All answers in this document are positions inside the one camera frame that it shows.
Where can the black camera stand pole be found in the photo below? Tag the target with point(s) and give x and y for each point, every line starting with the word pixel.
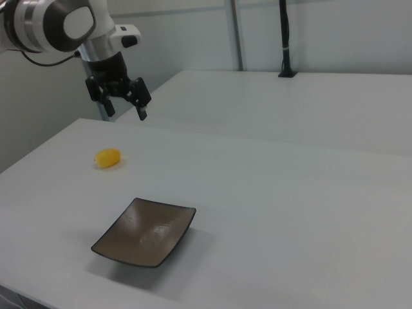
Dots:
pixel 284 32

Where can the yellow potato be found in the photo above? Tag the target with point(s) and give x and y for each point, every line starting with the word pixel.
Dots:
pixel 107 158

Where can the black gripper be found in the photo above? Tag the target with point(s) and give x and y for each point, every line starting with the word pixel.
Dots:
pixel 107 72

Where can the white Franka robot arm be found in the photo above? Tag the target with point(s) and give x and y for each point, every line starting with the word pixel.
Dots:
pixel 38 22

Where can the brown square ceramic plate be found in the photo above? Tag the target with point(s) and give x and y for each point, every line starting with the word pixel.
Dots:
pixel 145 233

